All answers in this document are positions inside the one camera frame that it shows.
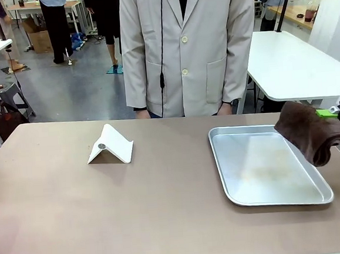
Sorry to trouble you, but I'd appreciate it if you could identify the person's left hand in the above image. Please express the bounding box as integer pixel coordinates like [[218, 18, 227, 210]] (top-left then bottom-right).
[[216, 102, 234, 117]]

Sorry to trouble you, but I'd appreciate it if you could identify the grey metal stool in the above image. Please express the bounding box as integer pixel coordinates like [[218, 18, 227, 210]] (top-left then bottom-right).
[[0, 80, 36, 120]]

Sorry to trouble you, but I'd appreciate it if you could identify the dark red cup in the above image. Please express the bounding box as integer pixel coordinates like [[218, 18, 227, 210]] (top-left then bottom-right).
[[303, 7, 319, 23]]

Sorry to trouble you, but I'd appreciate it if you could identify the brown cloth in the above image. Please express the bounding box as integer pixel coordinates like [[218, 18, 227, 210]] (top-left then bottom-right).
[[272, 97, 340, 171]]

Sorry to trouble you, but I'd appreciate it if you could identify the dark brown bag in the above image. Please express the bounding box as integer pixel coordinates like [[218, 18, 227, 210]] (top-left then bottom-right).
[[0, 96, 31, 144]]

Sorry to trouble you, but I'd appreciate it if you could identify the white folded stand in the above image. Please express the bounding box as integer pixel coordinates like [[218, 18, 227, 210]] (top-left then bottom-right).
[[84, 121, 136, 168]]

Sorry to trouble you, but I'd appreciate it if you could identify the silver metal tray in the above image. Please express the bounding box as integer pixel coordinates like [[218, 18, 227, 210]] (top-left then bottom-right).
[[207, 118, 335, 214]]

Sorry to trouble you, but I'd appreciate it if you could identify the cardboard box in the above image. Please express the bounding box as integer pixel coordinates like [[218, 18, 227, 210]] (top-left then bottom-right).
[[21, 16, 55, 56]]

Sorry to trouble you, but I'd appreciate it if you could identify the large white table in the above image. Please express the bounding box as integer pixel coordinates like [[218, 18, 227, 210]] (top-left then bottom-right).
[[243, 24, 340, 114]]

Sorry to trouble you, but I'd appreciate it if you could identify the bystander in black dress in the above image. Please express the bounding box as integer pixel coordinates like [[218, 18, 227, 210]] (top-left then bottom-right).
[[83, 0, 125, 68]]

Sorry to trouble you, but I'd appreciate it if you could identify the person's right hand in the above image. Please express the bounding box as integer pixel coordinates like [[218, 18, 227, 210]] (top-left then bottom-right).
[[134, 107, 151, 121]]

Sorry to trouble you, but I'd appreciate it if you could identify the person in beige jacket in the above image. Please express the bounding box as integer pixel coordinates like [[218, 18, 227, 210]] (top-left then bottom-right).
[[117, 0, 264, 122]]

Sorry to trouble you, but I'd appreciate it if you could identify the blue bag on floor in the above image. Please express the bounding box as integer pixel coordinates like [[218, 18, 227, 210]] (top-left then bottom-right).
[[70, 31, 87, 52]]

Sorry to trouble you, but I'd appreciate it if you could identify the black hanging microphone cable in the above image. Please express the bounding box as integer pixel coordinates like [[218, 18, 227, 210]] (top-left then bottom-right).
[[151, 0, 174, 118]]

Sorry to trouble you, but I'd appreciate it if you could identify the black stand pole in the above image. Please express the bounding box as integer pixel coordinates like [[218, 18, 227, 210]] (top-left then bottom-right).
[[273, 0, 297, 33]]

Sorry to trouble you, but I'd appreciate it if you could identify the wooden top white-legged table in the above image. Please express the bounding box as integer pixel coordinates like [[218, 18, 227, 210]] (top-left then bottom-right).
[[6, 0, 85, 43]]

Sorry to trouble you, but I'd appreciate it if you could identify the wooden workbench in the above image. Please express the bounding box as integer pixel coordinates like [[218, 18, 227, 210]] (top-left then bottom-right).
[[267, 1, 324, 34]]

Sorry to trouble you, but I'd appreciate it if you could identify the bystander in black trousers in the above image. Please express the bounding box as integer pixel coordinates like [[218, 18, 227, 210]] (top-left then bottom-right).
[[36, 0, 75, 66]]

